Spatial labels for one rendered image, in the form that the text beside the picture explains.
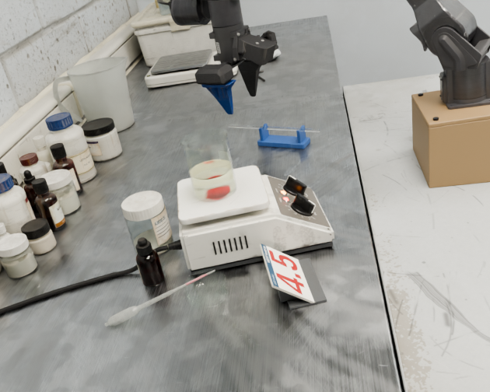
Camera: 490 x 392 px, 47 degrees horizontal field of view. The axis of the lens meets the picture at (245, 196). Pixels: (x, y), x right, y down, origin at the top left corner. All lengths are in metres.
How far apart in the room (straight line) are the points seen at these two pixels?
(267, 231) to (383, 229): 0.17
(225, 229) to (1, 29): 0.75
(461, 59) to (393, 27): 1.32
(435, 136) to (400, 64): 1.37
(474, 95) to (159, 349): 0.57
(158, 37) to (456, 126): 1.14
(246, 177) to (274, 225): 0.09
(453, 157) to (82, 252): 0.57
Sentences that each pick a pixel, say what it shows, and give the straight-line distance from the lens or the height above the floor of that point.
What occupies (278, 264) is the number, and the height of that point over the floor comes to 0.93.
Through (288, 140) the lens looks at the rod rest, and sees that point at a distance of 1.08.
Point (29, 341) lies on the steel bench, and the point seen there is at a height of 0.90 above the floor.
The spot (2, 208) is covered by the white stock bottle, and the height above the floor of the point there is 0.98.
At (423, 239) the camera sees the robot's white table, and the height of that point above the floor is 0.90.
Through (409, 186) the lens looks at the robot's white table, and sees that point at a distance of 0.90.
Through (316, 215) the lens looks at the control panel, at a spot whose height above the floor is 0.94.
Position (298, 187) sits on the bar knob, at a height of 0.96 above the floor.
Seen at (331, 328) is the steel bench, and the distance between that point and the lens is 0.64.
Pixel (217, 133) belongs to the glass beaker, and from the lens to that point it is 0.75.
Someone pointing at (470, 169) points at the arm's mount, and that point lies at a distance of 0.89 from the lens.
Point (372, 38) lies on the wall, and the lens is 2.17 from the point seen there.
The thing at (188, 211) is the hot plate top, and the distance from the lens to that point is 0.73.
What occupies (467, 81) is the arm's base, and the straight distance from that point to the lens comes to 0.89.
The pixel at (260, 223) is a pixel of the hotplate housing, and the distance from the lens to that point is 0.72.
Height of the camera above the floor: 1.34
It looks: 28 degrees down
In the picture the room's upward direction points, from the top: 11 degrees counter-clockwise
